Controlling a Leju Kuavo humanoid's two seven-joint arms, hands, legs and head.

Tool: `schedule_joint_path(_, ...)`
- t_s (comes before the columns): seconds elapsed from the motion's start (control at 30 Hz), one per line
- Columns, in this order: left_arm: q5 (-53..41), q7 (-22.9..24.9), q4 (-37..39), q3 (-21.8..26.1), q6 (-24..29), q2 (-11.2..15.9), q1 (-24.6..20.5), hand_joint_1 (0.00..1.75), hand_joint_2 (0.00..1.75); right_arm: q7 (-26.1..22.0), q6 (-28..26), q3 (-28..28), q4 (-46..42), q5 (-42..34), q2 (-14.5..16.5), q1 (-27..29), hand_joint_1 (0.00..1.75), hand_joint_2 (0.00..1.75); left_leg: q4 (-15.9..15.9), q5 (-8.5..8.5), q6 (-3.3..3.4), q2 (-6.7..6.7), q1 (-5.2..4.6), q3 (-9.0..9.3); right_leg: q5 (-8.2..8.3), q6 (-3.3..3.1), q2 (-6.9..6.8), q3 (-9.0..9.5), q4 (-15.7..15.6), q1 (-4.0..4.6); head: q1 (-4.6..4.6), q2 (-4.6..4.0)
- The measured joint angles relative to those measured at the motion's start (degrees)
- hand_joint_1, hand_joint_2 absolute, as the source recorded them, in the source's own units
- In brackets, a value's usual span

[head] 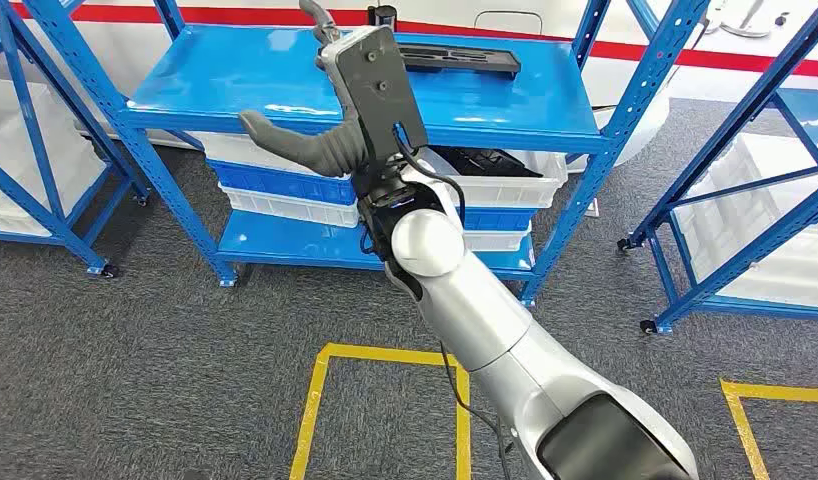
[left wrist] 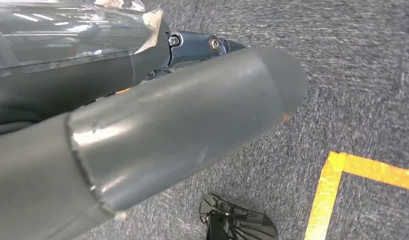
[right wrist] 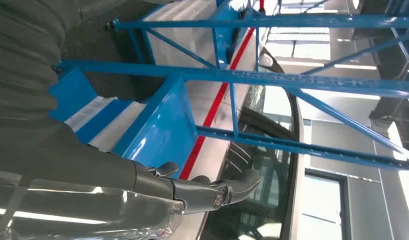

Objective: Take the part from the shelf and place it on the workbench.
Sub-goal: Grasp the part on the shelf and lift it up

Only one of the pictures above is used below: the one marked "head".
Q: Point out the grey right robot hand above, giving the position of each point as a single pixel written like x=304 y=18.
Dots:
x=283 y=142

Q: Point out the long black plastic part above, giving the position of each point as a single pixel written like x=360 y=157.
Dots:
x=462 y=60

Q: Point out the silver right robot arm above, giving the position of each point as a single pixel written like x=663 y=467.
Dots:
x=488 y=318

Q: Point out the blue metal shelf rack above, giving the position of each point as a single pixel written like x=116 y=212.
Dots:
x=250 y=73
x=740 y=116
x=38 y=132

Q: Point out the black part in crate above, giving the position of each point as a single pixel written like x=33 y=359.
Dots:
x=482 y=162

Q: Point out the blue plastic crate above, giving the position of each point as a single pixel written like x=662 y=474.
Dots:
x=276 y=185
x=502 y=220

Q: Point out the small black cylinder device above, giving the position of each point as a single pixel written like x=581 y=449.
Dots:
x=382 y=14

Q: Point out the white plastic crate stack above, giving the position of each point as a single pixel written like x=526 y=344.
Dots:
x=780 y=265
x=78 y=159

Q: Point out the white car with red stripe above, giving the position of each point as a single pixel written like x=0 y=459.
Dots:
x=528 y=20

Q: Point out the grey floor socket plate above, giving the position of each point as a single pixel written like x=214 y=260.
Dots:
x=591 y=208

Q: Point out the white swivel chair base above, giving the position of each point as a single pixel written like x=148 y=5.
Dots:
x=747 y=26

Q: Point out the right wrist camera with plate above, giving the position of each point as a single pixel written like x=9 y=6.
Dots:
x=376 y=86

